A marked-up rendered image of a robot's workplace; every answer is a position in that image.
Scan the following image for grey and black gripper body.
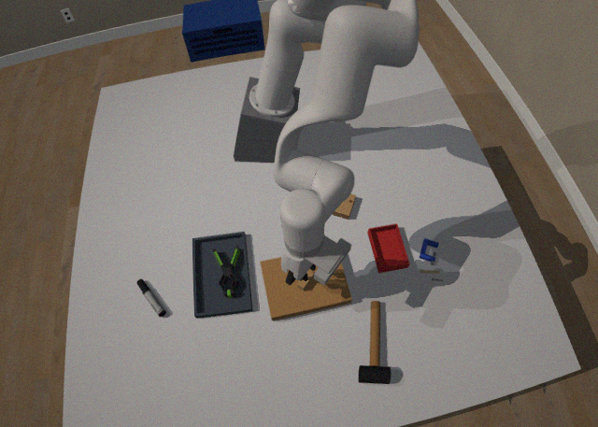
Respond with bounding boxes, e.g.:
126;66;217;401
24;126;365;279
281;246;312;280

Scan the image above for light wooden board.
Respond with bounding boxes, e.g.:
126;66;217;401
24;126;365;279
260;257;352;321

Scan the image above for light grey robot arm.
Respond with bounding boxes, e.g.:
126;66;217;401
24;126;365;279
249;0;420;286

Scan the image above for small light wooden block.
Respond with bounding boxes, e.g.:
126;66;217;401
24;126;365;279
297;270;314;291

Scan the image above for small tan wooden block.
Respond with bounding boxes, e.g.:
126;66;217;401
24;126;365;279
333;194;356;220

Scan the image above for mallet with black head and wooden handle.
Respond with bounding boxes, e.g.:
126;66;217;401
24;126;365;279
359;301;391;384

